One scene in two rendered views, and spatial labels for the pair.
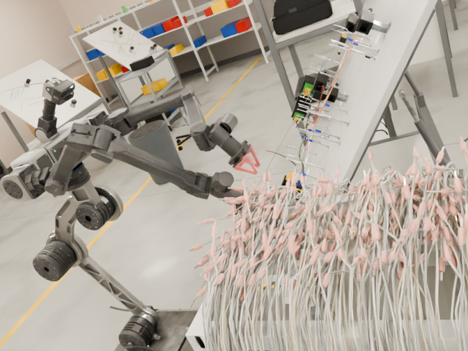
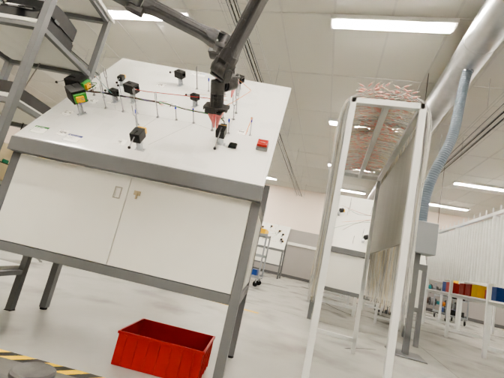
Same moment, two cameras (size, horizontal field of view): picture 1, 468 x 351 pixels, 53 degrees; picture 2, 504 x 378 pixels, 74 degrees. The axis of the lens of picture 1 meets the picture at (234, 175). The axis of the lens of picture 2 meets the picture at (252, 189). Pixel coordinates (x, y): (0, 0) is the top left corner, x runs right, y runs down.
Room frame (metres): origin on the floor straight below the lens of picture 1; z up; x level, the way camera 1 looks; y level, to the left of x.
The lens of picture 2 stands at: (1.68, 1.34, 0.59)
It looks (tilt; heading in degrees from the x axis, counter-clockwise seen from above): 11 degrees up; 253
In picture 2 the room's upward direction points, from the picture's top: 13 degrees clockwise
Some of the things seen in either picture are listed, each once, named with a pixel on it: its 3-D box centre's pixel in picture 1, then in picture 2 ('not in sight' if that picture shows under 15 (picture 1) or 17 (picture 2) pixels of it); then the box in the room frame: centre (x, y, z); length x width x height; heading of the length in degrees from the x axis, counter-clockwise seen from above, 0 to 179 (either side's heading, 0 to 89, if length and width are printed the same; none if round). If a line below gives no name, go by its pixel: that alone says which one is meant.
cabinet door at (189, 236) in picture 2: not in sight; (179, 233); (1.51, -0.13, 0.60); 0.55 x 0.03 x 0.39; 158
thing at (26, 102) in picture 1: (61, 122); not in sight; (6.53, 1.88, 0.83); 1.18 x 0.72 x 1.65; 149
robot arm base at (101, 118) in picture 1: (108, 123); not in sight; (2.19, 0.44, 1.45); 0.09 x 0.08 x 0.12; 149
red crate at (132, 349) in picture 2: not in sight; (166, 349); (1.42, -0.33, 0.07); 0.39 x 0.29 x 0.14; 158
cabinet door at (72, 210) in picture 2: not in sight; (62, 207); (2.02, -0.34, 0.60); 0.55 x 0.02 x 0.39; 158
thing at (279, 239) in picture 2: not in sight; (266, 247); (-2.15, -8.54, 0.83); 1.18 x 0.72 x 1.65; 149
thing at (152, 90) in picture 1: (157, 91); not in sight; (7.33, 0.57, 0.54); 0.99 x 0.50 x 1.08; 152
